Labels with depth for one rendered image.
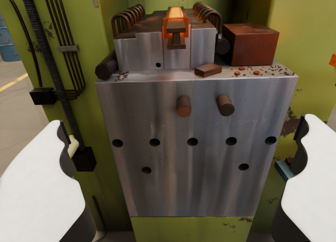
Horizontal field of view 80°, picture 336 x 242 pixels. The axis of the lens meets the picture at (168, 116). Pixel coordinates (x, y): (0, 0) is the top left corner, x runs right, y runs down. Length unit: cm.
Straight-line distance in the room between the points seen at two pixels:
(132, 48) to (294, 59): 44
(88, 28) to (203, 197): 54
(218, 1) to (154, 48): 53
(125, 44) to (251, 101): 27
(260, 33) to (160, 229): 62
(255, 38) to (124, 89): 27
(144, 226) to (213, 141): 40
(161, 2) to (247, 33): 52
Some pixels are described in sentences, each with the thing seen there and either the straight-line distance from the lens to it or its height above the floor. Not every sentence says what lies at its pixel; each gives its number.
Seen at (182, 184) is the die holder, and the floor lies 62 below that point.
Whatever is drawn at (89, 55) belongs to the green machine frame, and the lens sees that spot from 62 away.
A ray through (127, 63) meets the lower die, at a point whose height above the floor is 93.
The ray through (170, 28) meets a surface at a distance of 31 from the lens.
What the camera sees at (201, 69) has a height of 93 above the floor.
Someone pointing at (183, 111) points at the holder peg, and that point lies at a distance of 37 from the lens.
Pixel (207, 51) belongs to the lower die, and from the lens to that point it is 43.
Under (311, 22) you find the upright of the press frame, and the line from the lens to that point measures 65.
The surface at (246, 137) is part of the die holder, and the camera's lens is 48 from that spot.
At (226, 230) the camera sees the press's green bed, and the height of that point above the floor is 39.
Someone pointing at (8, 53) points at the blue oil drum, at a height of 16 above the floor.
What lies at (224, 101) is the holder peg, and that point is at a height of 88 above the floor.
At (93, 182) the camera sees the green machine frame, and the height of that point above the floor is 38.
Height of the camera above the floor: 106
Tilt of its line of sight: 33 degrees down
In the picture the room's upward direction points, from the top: 3 degrees counter-clockwise
